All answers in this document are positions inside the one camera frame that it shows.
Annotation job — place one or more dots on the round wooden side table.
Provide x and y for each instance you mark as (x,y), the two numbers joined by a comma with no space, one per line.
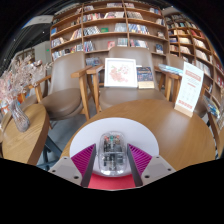
(218,143)
(23,146)

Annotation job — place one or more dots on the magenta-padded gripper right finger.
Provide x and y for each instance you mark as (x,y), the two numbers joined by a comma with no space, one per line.
(141,160)

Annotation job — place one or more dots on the stack of blue magazines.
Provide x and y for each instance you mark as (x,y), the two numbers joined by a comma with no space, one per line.
(211,106)

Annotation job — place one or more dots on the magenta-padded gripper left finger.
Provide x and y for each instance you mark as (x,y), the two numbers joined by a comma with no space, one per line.
(83,159)

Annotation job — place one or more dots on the white sign on wooden base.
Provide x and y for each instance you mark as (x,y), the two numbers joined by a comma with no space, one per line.
(190,86)

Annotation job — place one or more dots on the white mouse pad red rest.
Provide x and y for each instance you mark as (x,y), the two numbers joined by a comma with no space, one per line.
(120,126)

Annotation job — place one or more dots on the wide wooden bookshelf with books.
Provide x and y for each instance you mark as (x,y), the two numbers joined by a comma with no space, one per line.
(110,30)

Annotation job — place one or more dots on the dark blue book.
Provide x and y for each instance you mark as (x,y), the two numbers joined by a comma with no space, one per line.
(145,75)

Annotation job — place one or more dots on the transparent computer mouse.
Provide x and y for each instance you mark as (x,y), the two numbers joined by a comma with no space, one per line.
(111,153)

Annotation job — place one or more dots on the white framed floral picture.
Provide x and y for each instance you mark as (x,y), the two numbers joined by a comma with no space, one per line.
(120,72)

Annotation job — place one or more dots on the small stack of pale books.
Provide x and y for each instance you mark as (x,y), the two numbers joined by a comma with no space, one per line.
(170,69)

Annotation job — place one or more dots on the glass vase with pink flowers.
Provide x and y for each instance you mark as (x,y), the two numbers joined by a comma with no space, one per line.
(18,116)

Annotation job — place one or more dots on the curved wooden bookshelf with books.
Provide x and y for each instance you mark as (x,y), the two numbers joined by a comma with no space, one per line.
(196,43)

